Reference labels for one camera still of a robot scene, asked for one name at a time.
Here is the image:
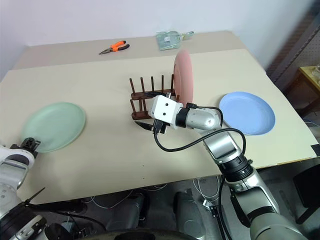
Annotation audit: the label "wooden side table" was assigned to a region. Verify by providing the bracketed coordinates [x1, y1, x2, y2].
[298, 65, 320, 102]

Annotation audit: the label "orange handled pliers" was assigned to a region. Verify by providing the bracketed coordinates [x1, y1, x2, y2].
[98, 40, 131, 56]

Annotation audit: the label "dark rounded shape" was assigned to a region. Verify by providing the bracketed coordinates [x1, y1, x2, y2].
[119, 192, 151, 231]
[173, 189, 208, 238]

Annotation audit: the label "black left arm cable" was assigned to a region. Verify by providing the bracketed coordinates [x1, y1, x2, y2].
[23, 187, 108, 232]

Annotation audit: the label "green plate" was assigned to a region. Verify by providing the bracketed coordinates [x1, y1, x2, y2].
[21, 101, 87, 154]

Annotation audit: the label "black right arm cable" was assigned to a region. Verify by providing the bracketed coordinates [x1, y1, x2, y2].
[152, 102, 248, 240]

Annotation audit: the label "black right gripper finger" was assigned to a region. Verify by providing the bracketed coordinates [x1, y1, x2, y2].
[134, 120, 154, 132]
[139, 91, 165, 99]

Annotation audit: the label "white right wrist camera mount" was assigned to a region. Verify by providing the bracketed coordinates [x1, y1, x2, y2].
[149, 94, 183, 131]

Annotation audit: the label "clear plastic bag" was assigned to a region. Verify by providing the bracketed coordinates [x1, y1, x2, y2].
[156, 30, 181, 52]

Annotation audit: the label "white floor cable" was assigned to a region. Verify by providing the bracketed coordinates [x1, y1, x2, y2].
[192, 176, 222, 208]

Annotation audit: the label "black stool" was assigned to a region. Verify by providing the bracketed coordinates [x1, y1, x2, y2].
[292, 164, 320, 225]

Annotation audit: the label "pink plate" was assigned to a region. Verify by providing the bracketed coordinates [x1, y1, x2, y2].
[173, 49, 195, 109]

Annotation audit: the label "beige table mat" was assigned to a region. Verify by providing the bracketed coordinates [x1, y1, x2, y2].
[0, 47, 320, 201]

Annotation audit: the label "dark pegboard panel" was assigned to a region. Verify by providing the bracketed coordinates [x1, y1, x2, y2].
[266, 9, 320, 118]

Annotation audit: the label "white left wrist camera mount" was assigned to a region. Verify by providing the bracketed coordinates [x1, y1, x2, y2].
[0, 144, 36, 173]

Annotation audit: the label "wooden dish rack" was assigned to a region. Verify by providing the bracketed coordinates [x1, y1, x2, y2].
[128, 74, 180, 121]

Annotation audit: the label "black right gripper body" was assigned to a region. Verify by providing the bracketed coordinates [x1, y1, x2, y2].
[151, 119, 167, 135]

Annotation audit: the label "blue plate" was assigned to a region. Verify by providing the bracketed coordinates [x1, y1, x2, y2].
[219, 91, 276, 136]

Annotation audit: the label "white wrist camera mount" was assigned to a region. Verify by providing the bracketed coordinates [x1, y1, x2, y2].
[0, 144, 36, 173]
[149, 94, 183, 131]

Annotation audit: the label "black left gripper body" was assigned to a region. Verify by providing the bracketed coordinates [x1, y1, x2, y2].
[21, 136, 42, 158]

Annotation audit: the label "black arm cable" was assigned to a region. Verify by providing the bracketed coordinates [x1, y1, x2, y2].
[152, 102, 248, 240]
[23, 187, 108, 232]

